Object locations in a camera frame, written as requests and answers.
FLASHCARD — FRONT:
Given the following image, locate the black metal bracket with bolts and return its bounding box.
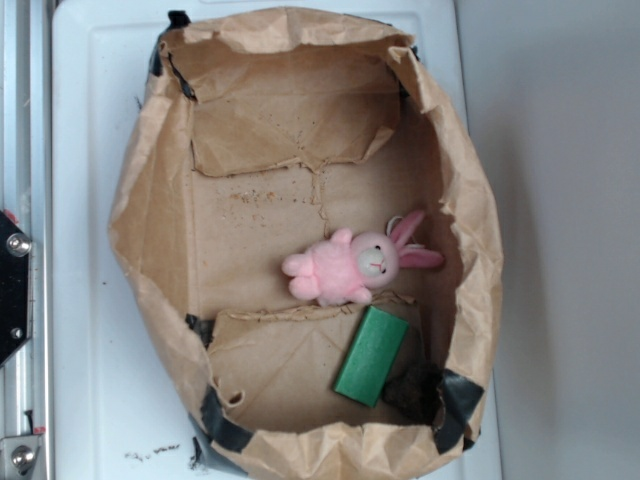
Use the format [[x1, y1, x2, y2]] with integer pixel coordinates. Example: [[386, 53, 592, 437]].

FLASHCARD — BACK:
[[0, 212, 32, 366]]

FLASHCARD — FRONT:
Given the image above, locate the green rectangular block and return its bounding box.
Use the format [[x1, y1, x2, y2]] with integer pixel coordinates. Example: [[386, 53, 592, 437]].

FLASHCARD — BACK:
[[333, 306, 409, 407]]

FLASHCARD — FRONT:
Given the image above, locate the aluminium frame rail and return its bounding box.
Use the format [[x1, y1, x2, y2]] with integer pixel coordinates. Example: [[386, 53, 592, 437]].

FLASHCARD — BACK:
[[1, 1, 56, 479]]

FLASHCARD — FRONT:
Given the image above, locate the dark brown crumpled lump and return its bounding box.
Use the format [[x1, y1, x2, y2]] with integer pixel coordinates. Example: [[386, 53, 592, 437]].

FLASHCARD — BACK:
[[382, 364, 442, 425]]

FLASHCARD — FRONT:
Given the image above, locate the pink plush bunny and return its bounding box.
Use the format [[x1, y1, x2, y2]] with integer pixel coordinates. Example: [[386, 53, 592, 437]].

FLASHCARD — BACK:
[[281, 210, 444, 306]]

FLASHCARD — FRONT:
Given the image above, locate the brown paper lined box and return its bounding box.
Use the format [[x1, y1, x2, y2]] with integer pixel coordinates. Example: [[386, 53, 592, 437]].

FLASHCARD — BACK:
[[109, 7, 503, 479]]

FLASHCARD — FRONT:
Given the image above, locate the silver corner bracket with bolt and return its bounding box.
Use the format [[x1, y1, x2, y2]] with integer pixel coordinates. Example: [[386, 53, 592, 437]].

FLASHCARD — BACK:
[[0, 435, 46, 480]]

